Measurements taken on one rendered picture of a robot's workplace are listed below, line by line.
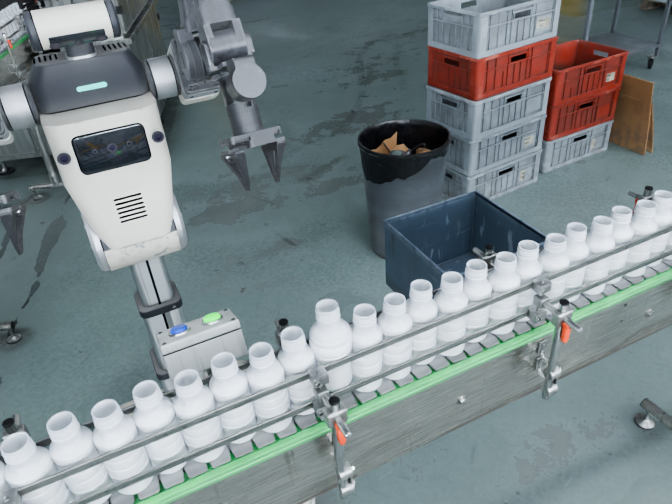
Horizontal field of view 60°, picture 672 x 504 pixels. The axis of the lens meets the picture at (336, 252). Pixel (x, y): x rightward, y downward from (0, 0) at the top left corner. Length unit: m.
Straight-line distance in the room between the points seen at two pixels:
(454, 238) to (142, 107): 0.97
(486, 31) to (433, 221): 1.63
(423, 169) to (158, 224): 1.62
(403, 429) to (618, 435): 1.38
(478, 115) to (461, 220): 1.57
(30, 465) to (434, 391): 0.65
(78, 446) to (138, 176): 0.63
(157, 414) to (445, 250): 1.11
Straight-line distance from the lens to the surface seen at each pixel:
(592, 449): 2.33
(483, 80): 3.23
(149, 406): 0.90
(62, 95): 1.35
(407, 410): 1.09
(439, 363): 1.10
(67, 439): 0.91
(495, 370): 1.17
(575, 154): 4.18
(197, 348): 1.03
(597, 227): 1.22
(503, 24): 3.25
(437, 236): 1.73
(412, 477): 2.15
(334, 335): 0.92
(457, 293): 1.02
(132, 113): 1.28
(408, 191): 2.79
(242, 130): 1.06
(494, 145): 3.46
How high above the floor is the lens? 1.78
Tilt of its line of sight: 34 degrees down
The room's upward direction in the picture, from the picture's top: 5 degrees counter-clockwise
